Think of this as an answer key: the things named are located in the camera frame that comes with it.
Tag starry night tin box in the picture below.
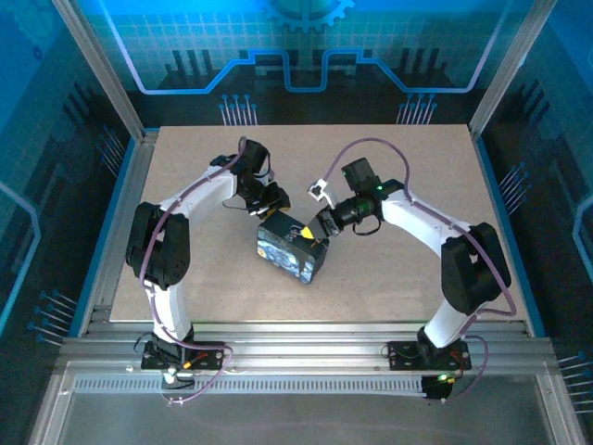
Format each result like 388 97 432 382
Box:
256 210 330 285

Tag black controller box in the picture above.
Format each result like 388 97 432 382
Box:
422 375 453 402

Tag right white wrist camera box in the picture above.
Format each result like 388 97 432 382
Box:
308 178 335 209

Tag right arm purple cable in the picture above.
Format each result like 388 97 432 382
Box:
322 136 518 398

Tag aluminium frame rail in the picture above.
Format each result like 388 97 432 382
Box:
57 319 557 372

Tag aluminium table side rail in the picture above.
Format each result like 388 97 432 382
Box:
76 132 161 337

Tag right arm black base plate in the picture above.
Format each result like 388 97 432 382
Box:
386 340 473 371

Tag slotted grey cable duct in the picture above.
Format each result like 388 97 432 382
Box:
73 375 425 396

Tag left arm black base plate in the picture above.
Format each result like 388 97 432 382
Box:
141 341 226 371

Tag aluminium frame post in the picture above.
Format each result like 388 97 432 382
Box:
50 0 149 143
467 0 560 138

